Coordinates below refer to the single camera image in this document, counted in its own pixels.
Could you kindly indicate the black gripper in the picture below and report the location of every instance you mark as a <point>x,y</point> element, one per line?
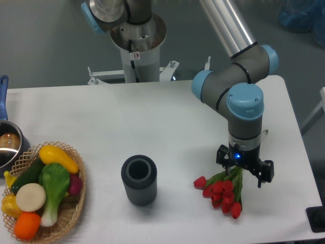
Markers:
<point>249,160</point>

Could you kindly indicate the red tulip bouquet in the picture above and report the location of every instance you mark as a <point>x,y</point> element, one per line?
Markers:
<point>224,191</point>

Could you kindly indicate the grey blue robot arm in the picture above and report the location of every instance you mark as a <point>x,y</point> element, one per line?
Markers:
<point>233,93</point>

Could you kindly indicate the black device at edge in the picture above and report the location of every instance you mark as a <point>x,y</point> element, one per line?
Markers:
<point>316,218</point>

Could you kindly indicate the dark grey ribbed vase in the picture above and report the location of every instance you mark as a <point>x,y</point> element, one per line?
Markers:
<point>139,176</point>

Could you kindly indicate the blue plastic bag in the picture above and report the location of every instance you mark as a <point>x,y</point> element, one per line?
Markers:
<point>303,17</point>

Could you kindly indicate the purple red radish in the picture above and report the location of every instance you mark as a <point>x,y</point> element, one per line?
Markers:
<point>76,185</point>

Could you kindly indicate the green bok choy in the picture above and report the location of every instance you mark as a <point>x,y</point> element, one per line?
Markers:
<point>55,180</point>

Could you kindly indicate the yellow squash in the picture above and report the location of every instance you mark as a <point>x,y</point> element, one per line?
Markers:
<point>53,154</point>

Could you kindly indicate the woven wicker basket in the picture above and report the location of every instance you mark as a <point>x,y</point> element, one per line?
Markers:
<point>70,208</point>

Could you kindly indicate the dark green cucumber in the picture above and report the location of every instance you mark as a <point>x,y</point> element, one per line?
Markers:
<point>30,175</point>

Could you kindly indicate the beige round disc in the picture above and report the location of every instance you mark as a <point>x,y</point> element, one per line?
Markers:
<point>30,197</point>

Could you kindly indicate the orange fruit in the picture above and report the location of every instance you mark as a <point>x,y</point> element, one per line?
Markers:
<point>27,225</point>

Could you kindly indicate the yellow banana tip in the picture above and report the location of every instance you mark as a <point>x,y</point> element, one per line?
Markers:
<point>9,179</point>

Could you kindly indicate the yellow bell pepper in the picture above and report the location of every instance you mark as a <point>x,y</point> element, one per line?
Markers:
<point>10,207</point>

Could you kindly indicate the white furniture frame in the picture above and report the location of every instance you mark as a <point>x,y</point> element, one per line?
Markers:
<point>314,115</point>

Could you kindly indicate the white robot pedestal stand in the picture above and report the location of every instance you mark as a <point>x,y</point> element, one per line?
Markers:
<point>139,47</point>

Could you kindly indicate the blue handled metal saucepan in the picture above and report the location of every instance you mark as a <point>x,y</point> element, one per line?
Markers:
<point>13,142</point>

